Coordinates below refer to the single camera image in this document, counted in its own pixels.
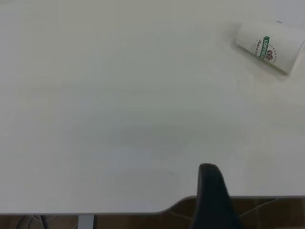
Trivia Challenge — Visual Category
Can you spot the grey metal table leg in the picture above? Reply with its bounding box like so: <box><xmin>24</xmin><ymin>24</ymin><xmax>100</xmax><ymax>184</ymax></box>
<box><xmin>78</xmin><ymin>214</ymin><xmax>95</xmax><ymax>229</ymax></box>

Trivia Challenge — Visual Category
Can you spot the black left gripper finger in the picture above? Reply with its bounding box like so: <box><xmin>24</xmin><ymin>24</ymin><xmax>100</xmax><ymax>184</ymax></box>
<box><xmin>190</xmin><ymin>163</ymin><xmax>243</xmax><ymax>229</ymax></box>

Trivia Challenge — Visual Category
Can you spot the white paper coffee cup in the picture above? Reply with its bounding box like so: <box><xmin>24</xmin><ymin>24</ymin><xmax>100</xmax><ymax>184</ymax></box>
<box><xmin>234</xmin><ymin>21</ymin><xmax>305</xmax><ymax>76</ymax></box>

